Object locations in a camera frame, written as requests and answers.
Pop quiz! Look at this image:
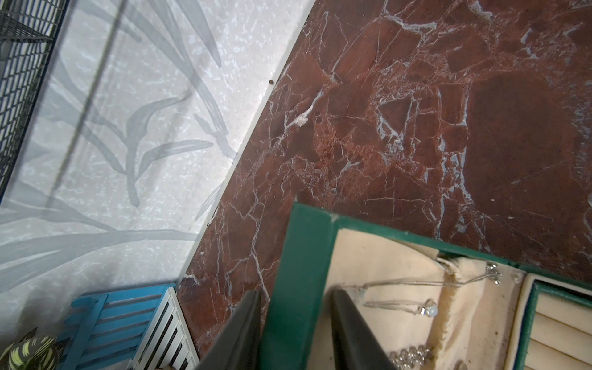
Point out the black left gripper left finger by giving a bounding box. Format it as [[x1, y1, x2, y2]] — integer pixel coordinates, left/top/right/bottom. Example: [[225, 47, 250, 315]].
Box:
[[197, 290, 261, 369]]

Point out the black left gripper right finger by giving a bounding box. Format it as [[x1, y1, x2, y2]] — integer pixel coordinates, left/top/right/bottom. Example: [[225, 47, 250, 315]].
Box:
[[329, 289, 398, 369]]

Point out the silver chunky chain necklace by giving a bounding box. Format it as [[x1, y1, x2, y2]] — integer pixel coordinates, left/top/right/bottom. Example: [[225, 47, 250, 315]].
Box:
[[388, 344, 436, 370]]

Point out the green jewelry box beige lining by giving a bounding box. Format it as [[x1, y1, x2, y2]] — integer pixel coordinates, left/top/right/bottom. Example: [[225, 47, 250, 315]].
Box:
[[258, 203, 591, 369]]

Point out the blue white picket fence planter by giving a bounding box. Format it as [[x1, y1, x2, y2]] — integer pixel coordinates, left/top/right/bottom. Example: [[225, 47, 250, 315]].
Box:
[[58, 283, 200, 369]]

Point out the artificial plant in amber vase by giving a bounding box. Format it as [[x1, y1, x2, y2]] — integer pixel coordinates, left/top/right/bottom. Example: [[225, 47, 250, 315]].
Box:
[[1, 328, 59, 370]]

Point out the thin silver round pendant necklace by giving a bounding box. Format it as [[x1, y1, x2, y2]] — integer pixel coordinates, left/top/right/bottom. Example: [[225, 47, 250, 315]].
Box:
[[344, 261, 504, 292]]

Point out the black wire basket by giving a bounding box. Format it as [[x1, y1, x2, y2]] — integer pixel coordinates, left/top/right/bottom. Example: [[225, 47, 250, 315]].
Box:
[[1, 0, 69, 194]]

